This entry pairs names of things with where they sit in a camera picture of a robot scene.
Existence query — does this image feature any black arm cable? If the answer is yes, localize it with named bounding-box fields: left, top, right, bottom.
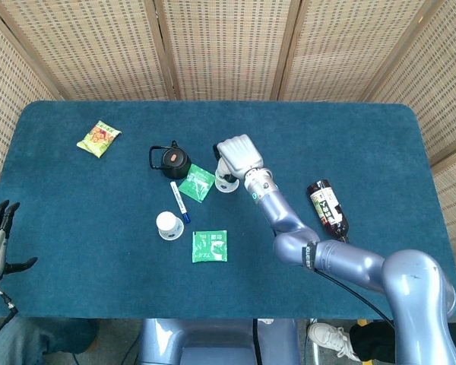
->
left=0, top=287, right=20, bottom=341
left=314, top=265, right=395, bottom=329

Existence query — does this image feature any blue jeans leg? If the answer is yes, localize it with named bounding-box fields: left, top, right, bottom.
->
left=0, top=315, right=100, bottom=365

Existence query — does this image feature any blue-grey robot torso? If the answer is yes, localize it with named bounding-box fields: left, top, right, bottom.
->
left=136, top=318, right=301, bottom=365

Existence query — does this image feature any green tea sachet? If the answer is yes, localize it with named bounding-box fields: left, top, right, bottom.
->
left=191, top=229, right=229, bottom=264
left=178, top=163, right=217, bottom=204

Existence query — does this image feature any blue table cloth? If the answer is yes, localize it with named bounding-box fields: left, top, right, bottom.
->
left=0, top=100, right=456, bottom=323

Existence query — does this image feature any brown tea plastic bottle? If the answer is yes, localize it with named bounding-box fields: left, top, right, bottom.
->
left=306, top=179, right=350, bottom=244

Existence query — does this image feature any woven bamboo folding screen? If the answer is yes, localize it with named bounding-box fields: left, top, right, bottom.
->
left=0, top=0, right=456, bottom=275

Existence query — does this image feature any white floral paper cup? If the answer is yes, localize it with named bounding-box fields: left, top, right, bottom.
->
left=214, top=173, right=239, bottom=193
left=215, top=157, right=236, bottom=183
left=155, top=211, right=185, bottom=242

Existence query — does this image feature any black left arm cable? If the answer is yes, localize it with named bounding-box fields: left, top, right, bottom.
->
left=0, top=287, right=20, bottom=341

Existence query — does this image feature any yellow green snack bag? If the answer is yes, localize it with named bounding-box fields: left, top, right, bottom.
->
left=75, top=119, right=122, bottom=159

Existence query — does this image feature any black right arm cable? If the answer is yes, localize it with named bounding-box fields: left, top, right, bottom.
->
left=314, top=265, right=395, bottom=329

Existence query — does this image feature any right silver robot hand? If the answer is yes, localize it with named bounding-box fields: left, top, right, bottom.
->
left=212, top=135, right=265, bottom=184

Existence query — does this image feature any white blue marker pen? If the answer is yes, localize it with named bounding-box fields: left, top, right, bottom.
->
left=169, top=181, right=192, bottom=224

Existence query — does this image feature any white sneaker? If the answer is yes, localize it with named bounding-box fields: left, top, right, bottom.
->
left=307, top=322, right=363, bottom=363

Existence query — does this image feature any black trouser leg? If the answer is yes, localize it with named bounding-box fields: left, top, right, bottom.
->
left=348, top=321, right=397, bottom=365

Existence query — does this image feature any black bottle lid with handle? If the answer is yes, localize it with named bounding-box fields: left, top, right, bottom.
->
left=148, top=140, right=193, bottom=181

